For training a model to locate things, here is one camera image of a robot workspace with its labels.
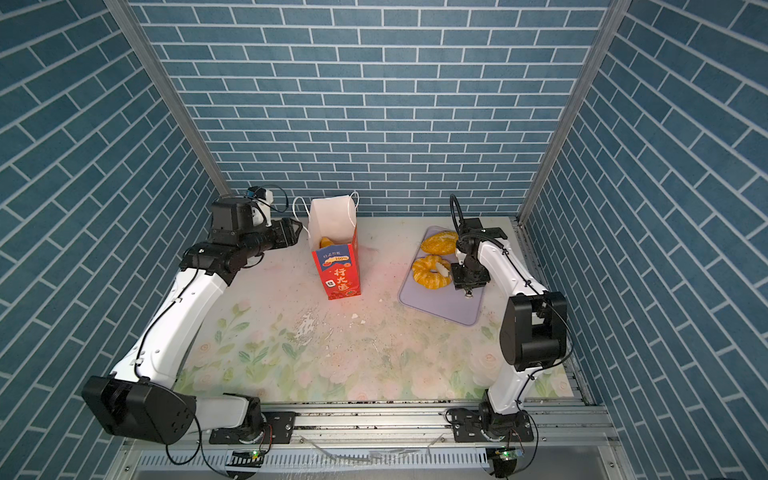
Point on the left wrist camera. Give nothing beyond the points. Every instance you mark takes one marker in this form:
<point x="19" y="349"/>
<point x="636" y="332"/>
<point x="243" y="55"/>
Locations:
<point x="243" y="213"/>

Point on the braided wreath bread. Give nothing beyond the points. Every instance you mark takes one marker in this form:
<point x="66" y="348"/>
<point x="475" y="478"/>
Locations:
<point x="423" y="272"/>

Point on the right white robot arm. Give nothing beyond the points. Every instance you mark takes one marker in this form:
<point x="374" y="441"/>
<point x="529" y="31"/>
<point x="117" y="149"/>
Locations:
<point x="533" y="333"/>

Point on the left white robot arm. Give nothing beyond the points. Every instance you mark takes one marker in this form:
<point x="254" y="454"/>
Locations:
<point x="136" y="400"/>

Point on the red white paper bag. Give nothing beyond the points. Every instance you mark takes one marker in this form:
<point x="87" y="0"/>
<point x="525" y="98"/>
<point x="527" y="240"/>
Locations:
<point x="338" y="266"/>

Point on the lavender plastic tray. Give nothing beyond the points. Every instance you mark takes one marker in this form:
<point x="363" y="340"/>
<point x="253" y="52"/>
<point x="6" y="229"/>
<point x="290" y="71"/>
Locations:
<point x="446" y="302"/>

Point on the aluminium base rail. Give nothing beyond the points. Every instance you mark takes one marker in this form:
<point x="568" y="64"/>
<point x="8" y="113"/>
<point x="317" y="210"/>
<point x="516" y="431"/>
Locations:
<point x="304" y="438"/>

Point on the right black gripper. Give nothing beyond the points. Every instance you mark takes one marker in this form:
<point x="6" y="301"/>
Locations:
<point x="460" y="281"/>

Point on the long seeded bread loaf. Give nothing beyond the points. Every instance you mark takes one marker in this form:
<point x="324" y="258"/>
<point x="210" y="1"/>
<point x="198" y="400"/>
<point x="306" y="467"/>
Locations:
<point x="442" y="243"/>

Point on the orange round bun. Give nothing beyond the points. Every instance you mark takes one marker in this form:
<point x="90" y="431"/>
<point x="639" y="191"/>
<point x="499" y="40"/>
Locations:
<point x="325" y="242"/>

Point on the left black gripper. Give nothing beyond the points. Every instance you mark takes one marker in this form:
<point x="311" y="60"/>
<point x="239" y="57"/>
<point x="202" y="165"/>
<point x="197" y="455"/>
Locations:
<point x="284" y="235"/>

